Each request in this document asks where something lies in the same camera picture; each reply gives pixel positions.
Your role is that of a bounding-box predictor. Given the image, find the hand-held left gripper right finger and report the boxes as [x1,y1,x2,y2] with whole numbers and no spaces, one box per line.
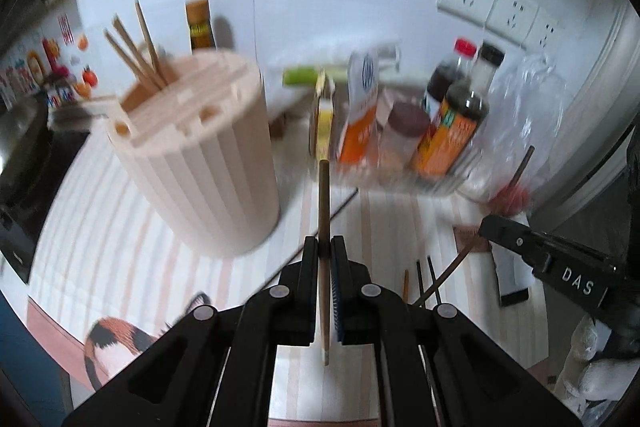
[330,236,571,427]

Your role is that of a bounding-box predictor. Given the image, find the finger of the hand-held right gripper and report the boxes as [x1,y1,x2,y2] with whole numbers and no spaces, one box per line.
[477,214,545,267]

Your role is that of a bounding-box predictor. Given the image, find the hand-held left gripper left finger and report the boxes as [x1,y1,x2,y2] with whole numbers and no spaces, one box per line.
[62,236,321,427]

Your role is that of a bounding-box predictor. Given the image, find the brown wooden chopstick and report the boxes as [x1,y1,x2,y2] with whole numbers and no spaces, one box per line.
[318,160,332,367]

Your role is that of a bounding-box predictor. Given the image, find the beige ribbed utensil holder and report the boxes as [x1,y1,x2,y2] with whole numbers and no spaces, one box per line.
[80,49,281,258]

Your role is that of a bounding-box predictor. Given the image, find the person's right hand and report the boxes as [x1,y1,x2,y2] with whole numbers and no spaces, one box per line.
[555,314,636,413]

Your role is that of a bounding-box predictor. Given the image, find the brown card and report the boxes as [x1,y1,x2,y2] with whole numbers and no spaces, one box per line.
[452,224,493,254]

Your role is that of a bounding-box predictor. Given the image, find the red tomato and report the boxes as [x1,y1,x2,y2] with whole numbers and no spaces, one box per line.
[487,184,531,215]

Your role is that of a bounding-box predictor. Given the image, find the clear organizer tray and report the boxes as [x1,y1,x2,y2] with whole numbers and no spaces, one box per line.
[332,82,488,198]

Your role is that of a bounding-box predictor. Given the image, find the black cap sauce bottle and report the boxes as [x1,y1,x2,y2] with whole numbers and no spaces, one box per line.
[412,42,506,175]

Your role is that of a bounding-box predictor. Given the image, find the clear plastic bag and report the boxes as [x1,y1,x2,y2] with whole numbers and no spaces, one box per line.
[460,52,571,212]

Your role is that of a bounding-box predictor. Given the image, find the brown lid jar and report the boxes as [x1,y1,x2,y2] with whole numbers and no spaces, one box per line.
[378,102,431,170]

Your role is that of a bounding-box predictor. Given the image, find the yellow seasoning box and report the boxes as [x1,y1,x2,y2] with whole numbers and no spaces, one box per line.
[310,72,337,162]

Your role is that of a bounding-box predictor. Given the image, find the orange seasoning pouch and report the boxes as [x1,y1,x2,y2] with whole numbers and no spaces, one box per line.
[337,49,383,165]

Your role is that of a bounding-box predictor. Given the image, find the red cap sauce bottle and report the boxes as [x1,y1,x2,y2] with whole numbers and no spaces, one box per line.
[422,38,478,128]

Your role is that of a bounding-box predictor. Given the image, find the striped cat print tablecloth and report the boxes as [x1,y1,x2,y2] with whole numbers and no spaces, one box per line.
[25,107,566,423]

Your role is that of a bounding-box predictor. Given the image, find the green onion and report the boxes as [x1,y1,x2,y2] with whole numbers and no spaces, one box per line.
[282,64,351,88]

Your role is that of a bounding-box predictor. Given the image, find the white plastic bag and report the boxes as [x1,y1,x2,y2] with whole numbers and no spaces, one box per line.
[350,39,403,75]

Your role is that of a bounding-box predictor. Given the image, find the amber oil bottle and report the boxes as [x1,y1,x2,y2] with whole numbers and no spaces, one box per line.
[185,0,217,54]

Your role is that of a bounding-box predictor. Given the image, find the black gas stove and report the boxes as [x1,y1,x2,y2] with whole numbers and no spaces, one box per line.
[0,127,90,283]

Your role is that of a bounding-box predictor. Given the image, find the blue cabinet door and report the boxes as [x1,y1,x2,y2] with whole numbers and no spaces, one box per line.
[0,292,66,427]

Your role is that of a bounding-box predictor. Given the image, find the steel wok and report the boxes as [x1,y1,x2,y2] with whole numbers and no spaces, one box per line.
[0,94,51,168]

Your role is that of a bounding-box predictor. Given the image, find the colourful wall stickers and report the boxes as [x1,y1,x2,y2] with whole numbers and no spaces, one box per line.
[0,12,98,108]

